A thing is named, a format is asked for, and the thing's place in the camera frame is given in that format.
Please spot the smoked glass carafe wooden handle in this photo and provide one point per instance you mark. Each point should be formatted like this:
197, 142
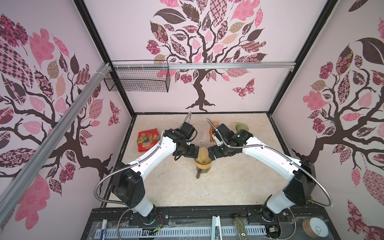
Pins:
202, 171

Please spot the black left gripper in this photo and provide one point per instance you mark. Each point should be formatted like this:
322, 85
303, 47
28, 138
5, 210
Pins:
190, 153

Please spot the orange coffee filter box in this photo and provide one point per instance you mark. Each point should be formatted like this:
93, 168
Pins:
212, 137

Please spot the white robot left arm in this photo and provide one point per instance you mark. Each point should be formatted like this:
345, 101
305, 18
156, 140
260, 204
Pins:
128, 180

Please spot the green herb filled jar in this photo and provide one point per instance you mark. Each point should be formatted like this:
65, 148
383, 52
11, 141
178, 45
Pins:
240, 227

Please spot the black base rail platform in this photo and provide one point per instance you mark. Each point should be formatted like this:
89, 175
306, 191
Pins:
287, 225

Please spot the red gummy candy bag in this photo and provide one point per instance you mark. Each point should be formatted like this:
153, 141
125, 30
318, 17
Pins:
147, 139

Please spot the green glass dripper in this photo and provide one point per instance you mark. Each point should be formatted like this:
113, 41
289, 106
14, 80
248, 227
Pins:
242, 126

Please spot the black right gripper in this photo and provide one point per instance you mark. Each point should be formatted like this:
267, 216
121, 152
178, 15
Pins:
216, 155

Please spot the white centre bracket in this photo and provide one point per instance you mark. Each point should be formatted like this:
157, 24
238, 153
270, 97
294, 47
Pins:
216, 231

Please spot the white slotted cable duct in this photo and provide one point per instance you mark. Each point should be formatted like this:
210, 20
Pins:
175, 233

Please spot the brown tape roll white disc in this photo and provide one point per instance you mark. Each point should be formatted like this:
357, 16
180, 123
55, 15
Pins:
315, 228

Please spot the aluminium side rail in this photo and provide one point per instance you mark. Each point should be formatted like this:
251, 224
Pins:
23, 180

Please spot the black wire mesh basket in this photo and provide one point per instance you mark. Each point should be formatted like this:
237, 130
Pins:
139, 76

